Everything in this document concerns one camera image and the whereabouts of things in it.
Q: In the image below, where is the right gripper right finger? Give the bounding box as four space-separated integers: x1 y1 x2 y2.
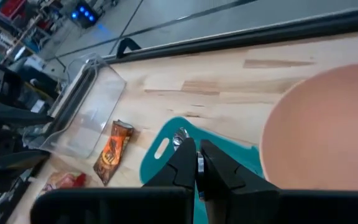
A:
199 139 280 192

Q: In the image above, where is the teal rectangular container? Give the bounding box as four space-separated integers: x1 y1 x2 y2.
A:
139 116 265 224

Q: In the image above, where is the orange brown candy bag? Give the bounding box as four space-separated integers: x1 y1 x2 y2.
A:
92 119 135 187

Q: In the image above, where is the clear plastic container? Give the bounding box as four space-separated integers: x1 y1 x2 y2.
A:
22 52 127 159

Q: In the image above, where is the device with blue lights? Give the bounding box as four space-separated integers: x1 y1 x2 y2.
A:
70 2 101 29

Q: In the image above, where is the red snack packet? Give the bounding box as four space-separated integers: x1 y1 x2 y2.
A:
40 170 88 195

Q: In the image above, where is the black frame bracket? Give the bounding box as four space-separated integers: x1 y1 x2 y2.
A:
115 37 142 60

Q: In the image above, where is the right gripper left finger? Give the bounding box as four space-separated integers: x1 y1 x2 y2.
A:
142 138 197 190

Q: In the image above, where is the orange bowl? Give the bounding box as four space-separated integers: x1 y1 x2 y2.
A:
259 61 358 191

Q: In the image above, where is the black table frame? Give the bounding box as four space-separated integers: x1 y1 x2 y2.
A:
50 5 358 138

